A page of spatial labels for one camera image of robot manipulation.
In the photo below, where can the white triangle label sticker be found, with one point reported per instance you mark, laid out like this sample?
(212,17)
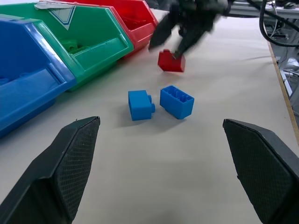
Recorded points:
(63,14)

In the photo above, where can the green plastic bin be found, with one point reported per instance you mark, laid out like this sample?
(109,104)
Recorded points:
(98,25)

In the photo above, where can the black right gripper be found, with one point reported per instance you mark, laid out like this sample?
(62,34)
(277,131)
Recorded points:
(198,11)

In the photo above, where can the green toy block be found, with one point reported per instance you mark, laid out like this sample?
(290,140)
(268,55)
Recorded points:
(69,44)

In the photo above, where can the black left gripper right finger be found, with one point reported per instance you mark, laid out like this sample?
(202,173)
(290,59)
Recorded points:
(264,168)

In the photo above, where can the red toy block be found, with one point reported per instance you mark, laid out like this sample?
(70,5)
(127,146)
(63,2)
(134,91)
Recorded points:
(171,62)

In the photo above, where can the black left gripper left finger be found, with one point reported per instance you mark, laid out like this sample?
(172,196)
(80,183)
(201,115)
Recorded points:
(49,177)

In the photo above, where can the blue plastic bin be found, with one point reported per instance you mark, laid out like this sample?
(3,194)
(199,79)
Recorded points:
(25,58)

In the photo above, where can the red plastic bin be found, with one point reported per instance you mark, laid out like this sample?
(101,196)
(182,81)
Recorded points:
(137,9)

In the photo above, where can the silver aluminium frame rail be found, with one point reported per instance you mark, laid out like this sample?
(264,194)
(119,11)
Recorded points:
(245,9)

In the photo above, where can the blue toy block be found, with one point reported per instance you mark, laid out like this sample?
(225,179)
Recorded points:
(139,106)
(177,102)

